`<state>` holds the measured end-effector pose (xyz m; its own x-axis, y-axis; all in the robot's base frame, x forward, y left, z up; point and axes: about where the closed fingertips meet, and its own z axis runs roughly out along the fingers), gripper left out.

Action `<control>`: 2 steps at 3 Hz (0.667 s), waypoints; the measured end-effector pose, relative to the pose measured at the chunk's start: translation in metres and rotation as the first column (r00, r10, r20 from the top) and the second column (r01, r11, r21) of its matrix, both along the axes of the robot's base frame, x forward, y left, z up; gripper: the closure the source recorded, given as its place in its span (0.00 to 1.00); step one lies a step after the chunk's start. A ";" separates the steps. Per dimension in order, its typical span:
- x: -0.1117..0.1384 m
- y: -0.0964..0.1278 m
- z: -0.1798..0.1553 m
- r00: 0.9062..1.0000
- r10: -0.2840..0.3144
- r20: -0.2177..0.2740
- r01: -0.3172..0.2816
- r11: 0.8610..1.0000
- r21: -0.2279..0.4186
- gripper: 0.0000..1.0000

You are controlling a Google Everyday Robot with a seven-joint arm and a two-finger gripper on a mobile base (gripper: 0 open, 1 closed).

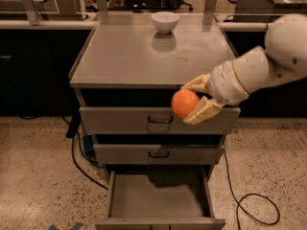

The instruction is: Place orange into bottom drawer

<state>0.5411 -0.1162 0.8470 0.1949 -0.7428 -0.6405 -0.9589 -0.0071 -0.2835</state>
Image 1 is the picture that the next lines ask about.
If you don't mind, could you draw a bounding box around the black floor cable right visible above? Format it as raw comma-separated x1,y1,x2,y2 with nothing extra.
223,149,281,230

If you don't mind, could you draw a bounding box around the metal post right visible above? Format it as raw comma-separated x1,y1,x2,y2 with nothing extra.
204,0,217,13

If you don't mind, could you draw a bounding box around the orange fruit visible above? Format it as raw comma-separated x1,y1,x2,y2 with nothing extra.
171,89,200,119

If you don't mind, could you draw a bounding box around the top steel drawer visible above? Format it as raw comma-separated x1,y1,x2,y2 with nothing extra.
80,106,240,134

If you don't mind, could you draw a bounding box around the black floor cable left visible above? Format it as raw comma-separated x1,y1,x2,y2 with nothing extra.
59,115,109,192

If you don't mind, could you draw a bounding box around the steel drawer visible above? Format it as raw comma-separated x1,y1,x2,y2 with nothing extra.
94,144,224,165
80,106,240,134
95,167,225,230

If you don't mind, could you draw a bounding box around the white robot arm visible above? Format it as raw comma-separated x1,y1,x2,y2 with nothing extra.
183,14,307,125

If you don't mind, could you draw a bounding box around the white bowl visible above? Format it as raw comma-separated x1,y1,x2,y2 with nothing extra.
152,11,179,34

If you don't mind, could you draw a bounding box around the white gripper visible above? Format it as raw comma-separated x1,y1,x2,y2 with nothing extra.
181,61,249,125

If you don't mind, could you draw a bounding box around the metal post left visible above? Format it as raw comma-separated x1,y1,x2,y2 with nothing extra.
21,0,41,26

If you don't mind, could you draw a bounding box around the white counter rail right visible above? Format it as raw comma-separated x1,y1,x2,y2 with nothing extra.
218,22,271,32

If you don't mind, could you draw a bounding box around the blue power box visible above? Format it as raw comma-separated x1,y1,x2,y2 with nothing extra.
83,135,95,157

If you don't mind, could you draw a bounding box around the middle steel drawer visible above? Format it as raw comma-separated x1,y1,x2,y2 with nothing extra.
94,144,224,165

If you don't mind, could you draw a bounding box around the steel drawer cabinet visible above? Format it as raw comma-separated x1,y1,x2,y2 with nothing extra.
67,12,253,190

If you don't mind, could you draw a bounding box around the bottom steel drawer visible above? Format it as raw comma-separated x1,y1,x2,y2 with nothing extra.
95,167,225,230

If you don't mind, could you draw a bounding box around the black floor cable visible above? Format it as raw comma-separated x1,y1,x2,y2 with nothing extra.
223,149,281,230
59,115,109,192

